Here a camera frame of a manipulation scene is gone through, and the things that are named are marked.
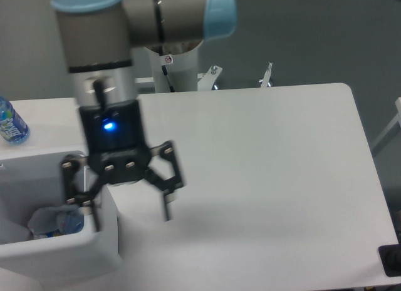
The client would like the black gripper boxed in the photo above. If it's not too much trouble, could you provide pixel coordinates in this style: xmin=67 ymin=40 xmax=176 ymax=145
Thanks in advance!
xmin=60 ymin=100 xmax=185 ymax=232

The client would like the clear plastic water bottle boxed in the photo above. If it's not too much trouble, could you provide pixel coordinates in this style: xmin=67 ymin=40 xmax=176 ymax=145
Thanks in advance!
xmin=56 ymin=210 xmax=84 ymax=235

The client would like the white paper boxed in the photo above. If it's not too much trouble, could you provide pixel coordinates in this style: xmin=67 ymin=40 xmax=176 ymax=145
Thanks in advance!
xmin=28 ymin=207 xmax=62 ymax=240

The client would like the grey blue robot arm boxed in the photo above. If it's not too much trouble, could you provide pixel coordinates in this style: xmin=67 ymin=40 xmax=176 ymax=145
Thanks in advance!
xmin=51 ymin=0 xmax=237 ymax=231

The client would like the white trash can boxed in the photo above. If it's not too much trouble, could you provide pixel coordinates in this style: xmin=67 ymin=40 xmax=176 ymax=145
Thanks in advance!
xmin=1 ymin=152 xmax=122 ymax=281

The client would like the blue labelled drink bottle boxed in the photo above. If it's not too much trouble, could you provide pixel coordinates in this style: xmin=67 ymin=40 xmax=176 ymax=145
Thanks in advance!
xmin=1 ymin=97 xmax=30 ymax=145

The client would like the black device at table edge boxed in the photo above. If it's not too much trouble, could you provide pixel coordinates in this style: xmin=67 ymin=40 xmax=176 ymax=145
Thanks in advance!
xmin=378 ymin=244 xmax=400 ymax=277

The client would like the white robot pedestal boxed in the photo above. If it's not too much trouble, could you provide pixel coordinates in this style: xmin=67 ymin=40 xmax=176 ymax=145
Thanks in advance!
xmin=145 ymin=41 xmax=203 ymax=93

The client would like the white frame at right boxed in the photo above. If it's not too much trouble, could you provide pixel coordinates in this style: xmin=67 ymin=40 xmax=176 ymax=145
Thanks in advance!
xmin=370 ymin=97 xmax=400 ymax=158

